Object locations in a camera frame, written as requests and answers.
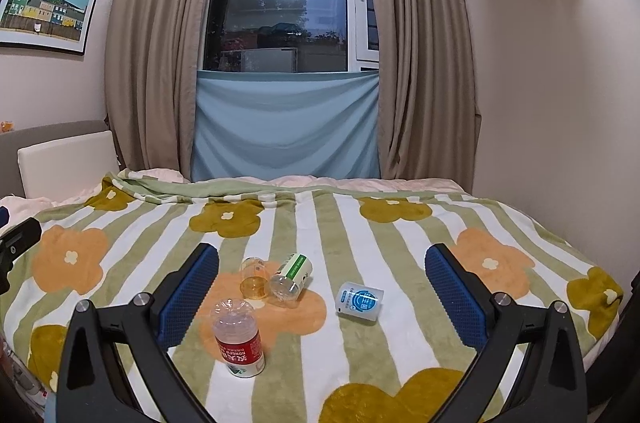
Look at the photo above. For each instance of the beige curtain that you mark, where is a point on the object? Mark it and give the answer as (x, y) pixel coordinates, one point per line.
(160, 53)
(425, 53)

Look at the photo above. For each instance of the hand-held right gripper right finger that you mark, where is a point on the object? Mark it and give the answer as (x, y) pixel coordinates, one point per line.
(456, 298)

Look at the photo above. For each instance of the framed houses picture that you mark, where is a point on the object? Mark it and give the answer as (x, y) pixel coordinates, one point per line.
(47, 0)

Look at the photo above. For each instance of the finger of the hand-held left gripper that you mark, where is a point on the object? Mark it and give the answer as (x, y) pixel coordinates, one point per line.
(20, 237)

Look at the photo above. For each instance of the green label clear plastic cup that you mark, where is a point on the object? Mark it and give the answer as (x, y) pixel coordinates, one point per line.
(291, 278)

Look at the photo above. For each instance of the small orange clear cup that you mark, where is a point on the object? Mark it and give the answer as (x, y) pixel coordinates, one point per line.
(252, 285)

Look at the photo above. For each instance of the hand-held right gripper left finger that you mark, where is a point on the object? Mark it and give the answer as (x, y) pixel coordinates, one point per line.
(189, 295)

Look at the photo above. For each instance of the pink bed sheet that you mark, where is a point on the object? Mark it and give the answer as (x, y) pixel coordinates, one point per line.
(310, 181)

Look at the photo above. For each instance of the light blue cloth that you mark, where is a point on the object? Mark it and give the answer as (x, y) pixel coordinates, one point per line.
(285, 128)

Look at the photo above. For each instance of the grey headboard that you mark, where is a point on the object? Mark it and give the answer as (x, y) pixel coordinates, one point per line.
(50, 129)

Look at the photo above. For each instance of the white cushion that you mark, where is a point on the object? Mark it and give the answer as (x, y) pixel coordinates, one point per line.
(65, 158)

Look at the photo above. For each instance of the blue white small packet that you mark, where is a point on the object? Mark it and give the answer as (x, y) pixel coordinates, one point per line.
(361, 300)

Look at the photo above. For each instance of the red label clear plastic cup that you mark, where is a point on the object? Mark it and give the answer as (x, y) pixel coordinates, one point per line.
(239, 343)

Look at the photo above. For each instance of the floral striped blanket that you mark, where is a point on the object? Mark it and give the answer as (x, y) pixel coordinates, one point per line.
(350, 228)

